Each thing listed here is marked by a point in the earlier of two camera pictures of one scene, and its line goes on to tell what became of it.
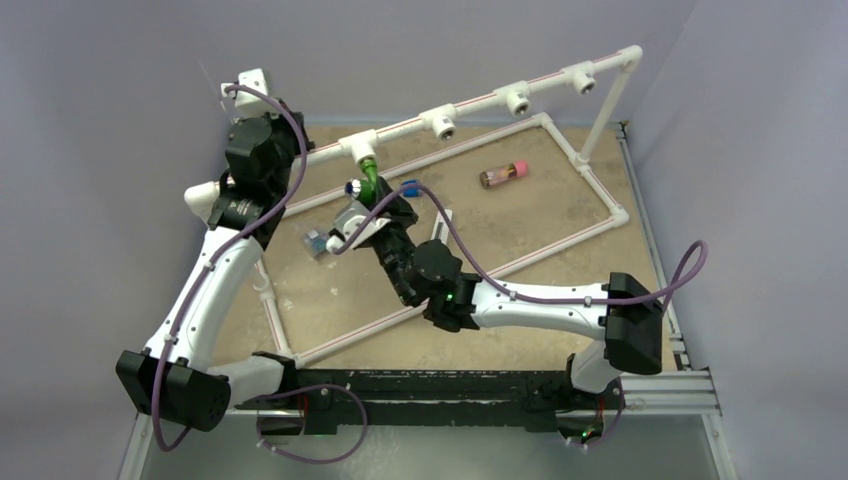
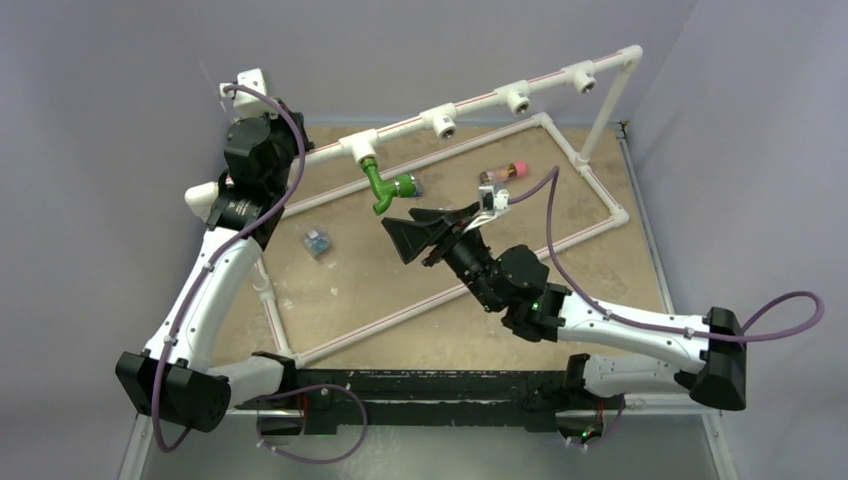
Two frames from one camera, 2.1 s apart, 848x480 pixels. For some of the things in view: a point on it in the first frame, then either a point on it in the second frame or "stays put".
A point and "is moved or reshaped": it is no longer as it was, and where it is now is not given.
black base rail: [460, 399] stays put
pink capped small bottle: [490, 177] stays put
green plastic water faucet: [369, 188] is moved or reshaped
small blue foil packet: [315, 242] stays put
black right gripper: [400, 212] -> [412, 239]
